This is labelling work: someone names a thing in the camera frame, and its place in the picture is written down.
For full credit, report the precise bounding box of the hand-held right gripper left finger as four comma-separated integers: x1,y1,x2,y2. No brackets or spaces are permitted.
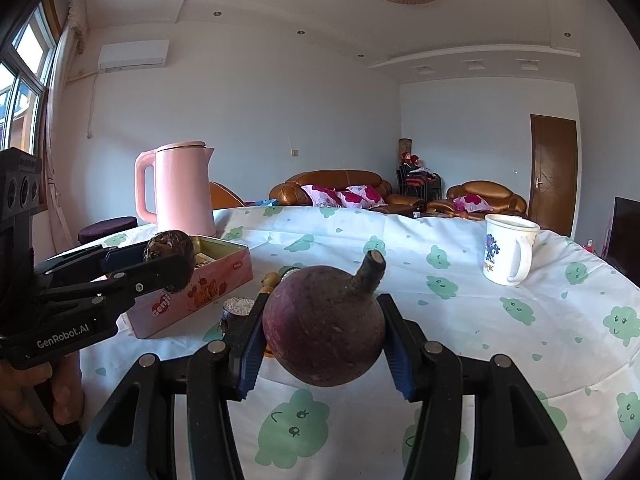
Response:
62,292,271,480

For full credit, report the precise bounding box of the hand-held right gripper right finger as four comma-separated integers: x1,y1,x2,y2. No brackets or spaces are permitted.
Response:
377,292,583,480

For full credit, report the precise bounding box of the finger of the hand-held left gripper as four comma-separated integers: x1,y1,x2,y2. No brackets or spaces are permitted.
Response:
42,251,196,314
34,243,150,287

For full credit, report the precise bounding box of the brown water chestnut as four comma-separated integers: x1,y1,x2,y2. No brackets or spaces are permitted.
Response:
145,230,197,293

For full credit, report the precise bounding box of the pink tin box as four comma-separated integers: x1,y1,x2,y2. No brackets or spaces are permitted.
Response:
125,235,254,339

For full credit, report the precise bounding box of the purple radish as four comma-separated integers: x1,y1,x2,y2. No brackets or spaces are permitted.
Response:
262,250,387,387

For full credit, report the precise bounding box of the person's left hand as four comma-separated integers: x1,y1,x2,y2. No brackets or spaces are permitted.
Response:
0,352,84,441

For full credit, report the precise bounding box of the dark purple stool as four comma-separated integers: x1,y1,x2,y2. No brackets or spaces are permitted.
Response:
77,216,138,244

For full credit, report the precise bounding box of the green cloud print tablecloth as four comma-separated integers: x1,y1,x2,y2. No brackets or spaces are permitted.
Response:
50,204,640,480

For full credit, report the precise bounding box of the pink electric kettle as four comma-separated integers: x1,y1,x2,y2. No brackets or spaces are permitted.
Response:
134,141,217,239

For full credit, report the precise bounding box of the orange leather chair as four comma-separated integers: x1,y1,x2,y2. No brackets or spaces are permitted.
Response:
209,181,246,209

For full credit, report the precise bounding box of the white printed mug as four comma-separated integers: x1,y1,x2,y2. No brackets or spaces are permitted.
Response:
482,213,541,287

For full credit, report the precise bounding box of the pale curtain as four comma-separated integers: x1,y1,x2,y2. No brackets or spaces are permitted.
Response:
37,0,89,251

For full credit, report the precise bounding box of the pink floral pillow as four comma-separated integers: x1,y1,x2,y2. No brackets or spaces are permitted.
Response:
337,185,386,209
452,196,494,214
300,184,344,208

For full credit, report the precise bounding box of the stack of dark chairs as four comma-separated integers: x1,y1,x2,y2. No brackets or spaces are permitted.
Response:
395,152,442,201

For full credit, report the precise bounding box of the brown leather armchair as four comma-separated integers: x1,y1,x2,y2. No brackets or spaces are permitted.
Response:
427,180,529,221

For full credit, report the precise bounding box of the brown leather sofa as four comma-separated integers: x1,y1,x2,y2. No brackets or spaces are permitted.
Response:
269,170,427,214

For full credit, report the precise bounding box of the window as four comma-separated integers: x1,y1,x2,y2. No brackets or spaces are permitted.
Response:
0,7,58,158

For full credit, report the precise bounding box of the white air conditioner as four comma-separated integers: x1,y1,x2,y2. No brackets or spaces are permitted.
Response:
98,40,171,72

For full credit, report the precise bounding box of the brown wooden door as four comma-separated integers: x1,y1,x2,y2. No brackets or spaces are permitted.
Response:
530,114,579,237

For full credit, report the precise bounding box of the black television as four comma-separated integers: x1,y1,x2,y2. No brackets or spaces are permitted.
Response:
605,196,640,281

